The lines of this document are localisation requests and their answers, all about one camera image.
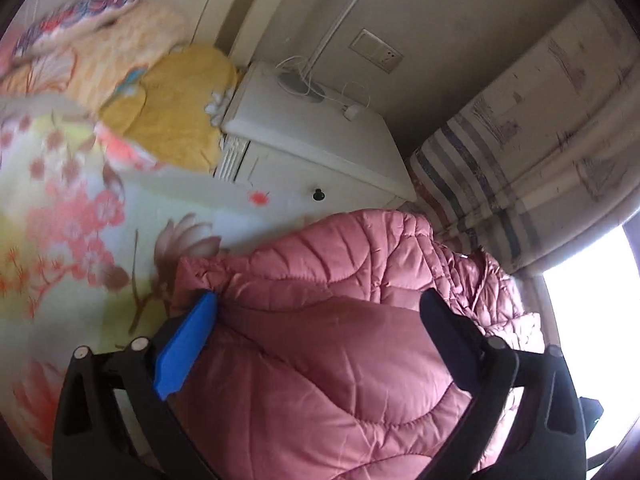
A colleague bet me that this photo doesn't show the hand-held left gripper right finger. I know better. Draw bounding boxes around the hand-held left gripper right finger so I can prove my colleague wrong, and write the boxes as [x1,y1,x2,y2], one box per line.
[419,287,587,480]

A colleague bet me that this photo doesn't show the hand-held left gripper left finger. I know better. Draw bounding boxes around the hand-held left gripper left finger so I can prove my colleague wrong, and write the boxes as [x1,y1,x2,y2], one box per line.
[52,290,226,480]

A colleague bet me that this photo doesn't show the pink quilted jacket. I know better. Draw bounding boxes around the pink quilted jacket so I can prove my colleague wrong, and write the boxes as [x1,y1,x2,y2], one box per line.
[167,208,546,480]

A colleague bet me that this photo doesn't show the window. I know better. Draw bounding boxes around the window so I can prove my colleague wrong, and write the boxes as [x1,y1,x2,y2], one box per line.
[542,222,640,461]

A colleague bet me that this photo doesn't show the floral bed sheet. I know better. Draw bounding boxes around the floral bed sheet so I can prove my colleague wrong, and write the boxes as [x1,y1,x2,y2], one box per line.
[0,105,311,411]

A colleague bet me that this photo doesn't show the striped boat print curtain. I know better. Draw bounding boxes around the striped boat print curtain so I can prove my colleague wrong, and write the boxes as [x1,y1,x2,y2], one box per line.
[407,0,640,276]

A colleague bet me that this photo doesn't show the yellow pillow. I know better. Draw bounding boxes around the yellow pillow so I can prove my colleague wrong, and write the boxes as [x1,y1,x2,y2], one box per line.
[97,44,243,173]

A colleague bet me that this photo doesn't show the white nightstand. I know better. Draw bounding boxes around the white nightstand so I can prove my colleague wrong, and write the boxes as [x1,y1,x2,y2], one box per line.
[214,61,418,221]

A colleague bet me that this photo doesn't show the white desk lamp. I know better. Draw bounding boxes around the white desk lamp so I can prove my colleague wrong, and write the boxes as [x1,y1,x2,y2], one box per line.
[276,0,388,98]

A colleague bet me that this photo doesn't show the peach checked pillow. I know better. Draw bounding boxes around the peach checked pillow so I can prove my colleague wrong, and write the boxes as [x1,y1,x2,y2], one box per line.
[0,0,188,111]

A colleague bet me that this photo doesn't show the round patterned cushion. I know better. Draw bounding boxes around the round patterned cushion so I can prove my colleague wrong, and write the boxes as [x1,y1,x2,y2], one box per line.
[12,0,138,58]

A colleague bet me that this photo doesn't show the white cable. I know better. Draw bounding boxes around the white cable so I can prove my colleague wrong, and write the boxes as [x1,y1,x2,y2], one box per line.
[275,55,371,111]

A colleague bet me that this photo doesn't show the wall socket plate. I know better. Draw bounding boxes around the wall socket plate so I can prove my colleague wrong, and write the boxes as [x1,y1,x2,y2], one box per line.
[348,28,404,75]

